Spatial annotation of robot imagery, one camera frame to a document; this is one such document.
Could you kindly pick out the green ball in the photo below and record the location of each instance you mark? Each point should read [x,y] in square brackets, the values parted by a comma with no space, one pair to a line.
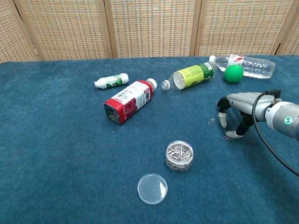
[233,74]

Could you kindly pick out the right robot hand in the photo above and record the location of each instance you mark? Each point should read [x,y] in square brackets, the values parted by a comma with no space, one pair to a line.
[245,102]

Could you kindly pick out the red label juice bottle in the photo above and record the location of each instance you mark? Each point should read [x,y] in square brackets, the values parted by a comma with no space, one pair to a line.
[130,100]

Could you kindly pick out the clear water bottle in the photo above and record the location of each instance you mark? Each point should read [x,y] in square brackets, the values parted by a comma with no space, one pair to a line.
[257,66]

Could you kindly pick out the blue table cloth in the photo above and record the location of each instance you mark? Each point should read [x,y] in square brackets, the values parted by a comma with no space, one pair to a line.
[58,151]

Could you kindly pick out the clear round lid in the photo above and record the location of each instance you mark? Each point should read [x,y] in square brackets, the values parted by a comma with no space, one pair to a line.
[151,189]

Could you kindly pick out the small white green bottle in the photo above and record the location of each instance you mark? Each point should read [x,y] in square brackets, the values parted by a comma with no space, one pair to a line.
[112,81]

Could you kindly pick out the woven screen panel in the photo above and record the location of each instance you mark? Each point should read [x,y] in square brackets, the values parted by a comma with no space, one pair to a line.
[151,28]
[11,35]
[67,28]
[293,39]
[240,25]

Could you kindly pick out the yellow green label bottle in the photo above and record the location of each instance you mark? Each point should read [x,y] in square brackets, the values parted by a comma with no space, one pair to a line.
[191,75]

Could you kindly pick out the clear jar of paperclips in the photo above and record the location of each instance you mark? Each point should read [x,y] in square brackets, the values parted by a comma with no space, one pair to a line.
[179,161]

